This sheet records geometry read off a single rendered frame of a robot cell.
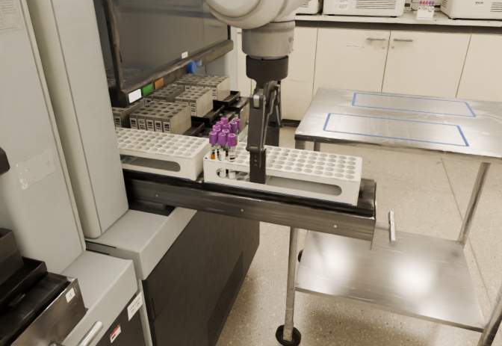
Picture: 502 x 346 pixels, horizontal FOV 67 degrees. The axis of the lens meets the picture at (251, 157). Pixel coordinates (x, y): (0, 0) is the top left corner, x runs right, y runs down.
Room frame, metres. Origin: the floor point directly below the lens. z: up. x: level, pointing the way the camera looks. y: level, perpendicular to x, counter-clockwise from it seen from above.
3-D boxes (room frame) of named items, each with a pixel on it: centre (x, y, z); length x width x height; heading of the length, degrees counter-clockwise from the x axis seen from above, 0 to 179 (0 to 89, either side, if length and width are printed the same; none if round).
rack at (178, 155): (0.75, 0.24, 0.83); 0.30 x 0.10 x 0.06; 73
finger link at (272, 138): (0.72, -0.04, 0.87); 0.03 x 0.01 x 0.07; 73
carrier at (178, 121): (0.89, 0.18, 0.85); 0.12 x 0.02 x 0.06; 164
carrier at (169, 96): (1.06, 0.23, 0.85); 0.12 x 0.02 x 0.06; 163
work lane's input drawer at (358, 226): (0.70, 0.07, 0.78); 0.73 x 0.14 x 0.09; 73
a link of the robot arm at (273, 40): (0.67, -0.03, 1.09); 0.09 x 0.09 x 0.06
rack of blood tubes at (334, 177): (0.66, -0.06, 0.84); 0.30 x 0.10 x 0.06; 73
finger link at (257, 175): (0.61, -0.01, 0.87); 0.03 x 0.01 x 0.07; 73
